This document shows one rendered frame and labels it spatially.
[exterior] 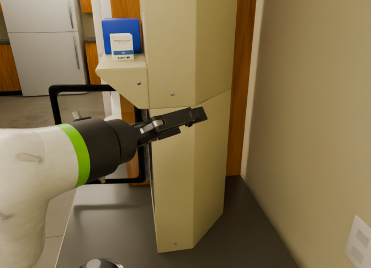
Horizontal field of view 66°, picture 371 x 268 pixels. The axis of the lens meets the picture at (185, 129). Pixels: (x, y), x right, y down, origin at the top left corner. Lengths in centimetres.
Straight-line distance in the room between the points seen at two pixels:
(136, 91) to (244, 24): 55
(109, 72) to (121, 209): 61
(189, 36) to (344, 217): 55
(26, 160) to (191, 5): 45
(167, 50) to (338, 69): 39
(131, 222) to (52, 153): 72
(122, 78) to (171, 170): 27
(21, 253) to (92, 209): 72
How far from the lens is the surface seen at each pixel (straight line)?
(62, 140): 39
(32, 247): 46
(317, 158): 84
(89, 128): 42
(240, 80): 113
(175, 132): 64
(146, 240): 100
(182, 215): 87
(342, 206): 80
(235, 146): 123
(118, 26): 84
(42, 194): 38
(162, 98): 69
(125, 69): 67
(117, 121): 47
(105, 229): 107
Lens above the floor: 165
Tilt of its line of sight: 24 degrees down
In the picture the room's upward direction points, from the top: straight up
